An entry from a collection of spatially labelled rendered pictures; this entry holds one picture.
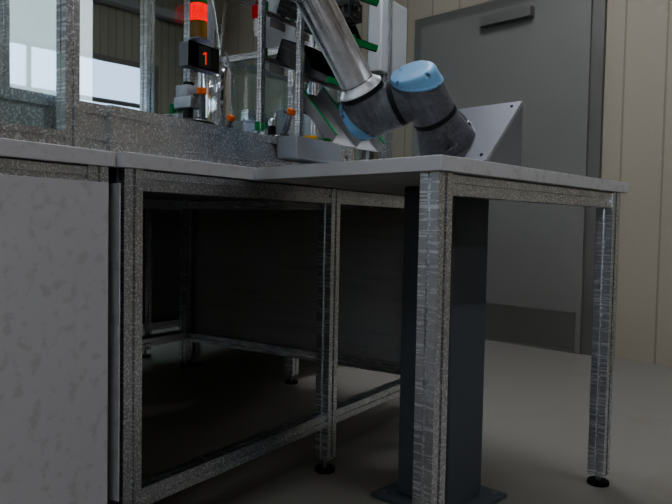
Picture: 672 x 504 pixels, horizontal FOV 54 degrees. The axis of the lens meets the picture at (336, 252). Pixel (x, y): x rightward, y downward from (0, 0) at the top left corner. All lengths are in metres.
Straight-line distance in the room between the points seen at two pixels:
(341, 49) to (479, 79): 2.89
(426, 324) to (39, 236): 0.72
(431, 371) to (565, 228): 2.88
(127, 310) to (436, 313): 0.60
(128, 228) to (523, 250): 3.17
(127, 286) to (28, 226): 0.23
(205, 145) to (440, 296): 0.68
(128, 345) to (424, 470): 0.63
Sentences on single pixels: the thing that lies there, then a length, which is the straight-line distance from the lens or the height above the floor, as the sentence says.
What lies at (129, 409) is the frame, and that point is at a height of 0.35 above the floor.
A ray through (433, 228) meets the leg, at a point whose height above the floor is 0.72.
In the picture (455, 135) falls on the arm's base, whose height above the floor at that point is 0.96.
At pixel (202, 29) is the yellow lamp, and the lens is 2.04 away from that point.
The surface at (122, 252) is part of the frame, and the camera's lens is 1.35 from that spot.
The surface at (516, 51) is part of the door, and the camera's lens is 4.38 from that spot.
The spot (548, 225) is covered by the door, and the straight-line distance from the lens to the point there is 4.13.
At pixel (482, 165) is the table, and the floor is 0.85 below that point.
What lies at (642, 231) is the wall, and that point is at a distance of 3.97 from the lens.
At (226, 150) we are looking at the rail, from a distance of 1.65.
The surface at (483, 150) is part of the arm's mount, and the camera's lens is 1.68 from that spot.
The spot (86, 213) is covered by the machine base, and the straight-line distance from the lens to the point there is 1.31.
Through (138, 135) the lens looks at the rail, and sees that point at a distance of 1.47.
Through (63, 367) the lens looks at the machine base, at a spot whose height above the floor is 0.46.
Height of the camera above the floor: 0.73
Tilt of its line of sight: 2 degrees down
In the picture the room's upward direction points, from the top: 1 degrees clockwise
